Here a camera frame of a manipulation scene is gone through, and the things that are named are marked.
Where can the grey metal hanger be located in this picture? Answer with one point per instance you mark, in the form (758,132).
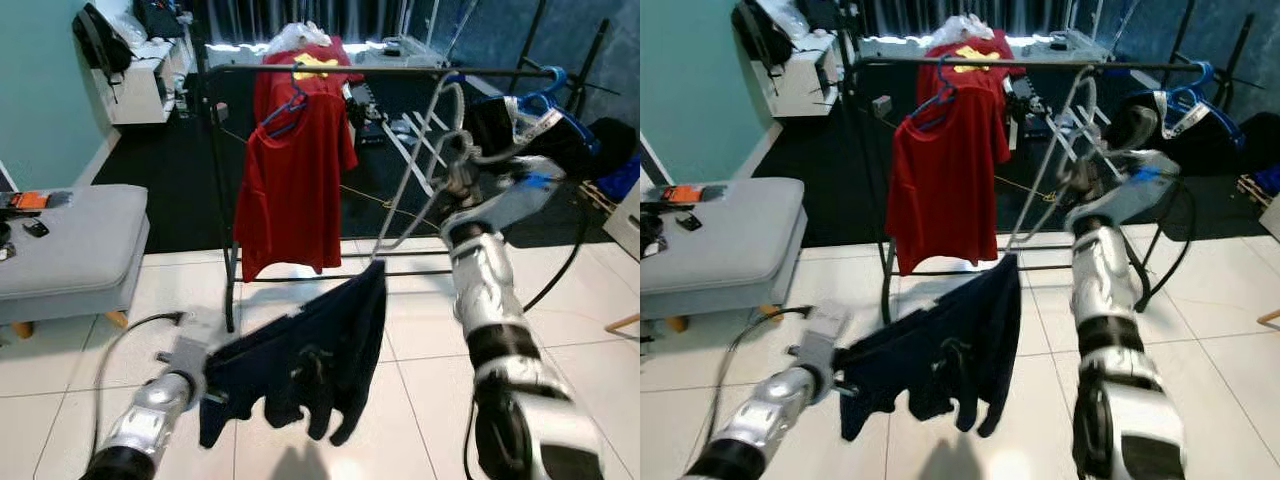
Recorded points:
(1045,160)
(409,165)

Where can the navy blue shirt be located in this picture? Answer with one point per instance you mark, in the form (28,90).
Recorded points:
(900,365)
(260,370)

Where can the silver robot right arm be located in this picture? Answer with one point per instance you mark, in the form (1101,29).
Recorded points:
(1115,290)
(500,290)

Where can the blue hanger bundle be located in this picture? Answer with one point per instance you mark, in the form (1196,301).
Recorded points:
(545,100)
(1195,95)

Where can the black metal clothes rack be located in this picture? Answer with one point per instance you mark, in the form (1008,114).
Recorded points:
(1060,65)
(400,71)

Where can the black garment white band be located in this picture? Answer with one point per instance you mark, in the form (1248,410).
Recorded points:
(1230,145)
(580,150)

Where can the red t-shirt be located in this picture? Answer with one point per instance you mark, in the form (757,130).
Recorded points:
(945,185)
(295,190)

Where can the red cloth yellow logo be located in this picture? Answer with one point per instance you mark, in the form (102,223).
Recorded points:
(1005,58)
(340,62)

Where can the white plastic bag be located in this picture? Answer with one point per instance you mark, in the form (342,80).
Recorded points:
(295,35)
(962,28)

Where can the dark curtain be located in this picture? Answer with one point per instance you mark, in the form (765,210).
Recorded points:
(300,15)
(960,12)

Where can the small grey box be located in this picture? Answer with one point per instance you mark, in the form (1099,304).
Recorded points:
(217,110)
(882,105)

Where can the orange black package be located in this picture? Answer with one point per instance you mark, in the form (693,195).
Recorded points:
(685,194)
(30,201)

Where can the black key fob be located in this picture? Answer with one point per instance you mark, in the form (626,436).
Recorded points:
(689,222)
(35,228)

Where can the grey upholstered ottoman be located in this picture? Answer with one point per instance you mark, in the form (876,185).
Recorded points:
(70,250)
(720,245)

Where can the white cabinet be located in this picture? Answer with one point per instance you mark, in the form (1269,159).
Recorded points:
(140,90)
(800,85)

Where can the black backpack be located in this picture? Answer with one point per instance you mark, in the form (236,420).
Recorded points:
(100,40)
(762,35)

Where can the small black bag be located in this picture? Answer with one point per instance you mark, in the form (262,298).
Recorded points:
(158,18)

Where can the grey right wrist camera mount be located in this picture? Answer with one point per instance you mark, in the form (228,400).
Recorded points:
(1130,195)
(510,200)

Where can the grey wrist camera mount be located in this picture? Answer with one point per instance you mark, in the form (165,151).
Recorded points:
(510,200)
(190,350)
(820,350)
(1130,195)

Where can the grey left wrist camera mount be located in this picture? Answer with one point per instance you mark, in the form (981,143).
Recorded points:
(820,350)
(190,350)

